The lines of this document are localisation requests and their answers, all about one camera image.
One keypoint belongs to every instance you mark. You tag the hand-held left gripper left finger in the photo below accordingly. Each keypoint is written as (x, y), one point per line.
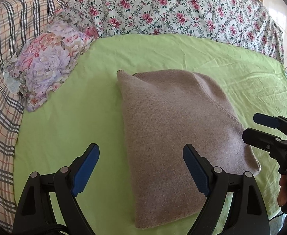
(85, 173)

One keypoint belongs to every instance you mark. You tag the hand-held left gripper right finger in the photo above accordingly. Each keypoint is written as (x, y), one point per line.
(196, 173)

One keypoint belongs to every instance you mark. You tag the light green bed sheet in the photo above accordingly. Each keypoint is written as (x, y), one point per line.
(72, 98)

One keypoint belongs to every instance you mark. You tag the plaid blanket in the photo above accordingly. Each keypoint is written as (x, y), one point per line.
(6, 53)

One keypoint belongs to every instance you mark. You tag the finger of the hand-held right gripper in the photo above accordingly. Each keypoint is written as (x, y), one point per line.
(256, 138)
(266, 120)

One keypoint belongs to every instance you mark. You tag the beige knit sweater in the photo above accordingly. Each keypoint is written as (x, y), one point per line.
(172, 132)

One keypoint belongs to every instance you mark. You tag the purple pink floral pillow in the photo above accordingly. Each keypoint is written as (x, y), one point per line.
(50, 61)

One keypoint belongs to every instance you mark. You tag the white rose print duvet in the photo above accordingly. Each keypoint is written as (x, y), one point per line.
(170, 7)

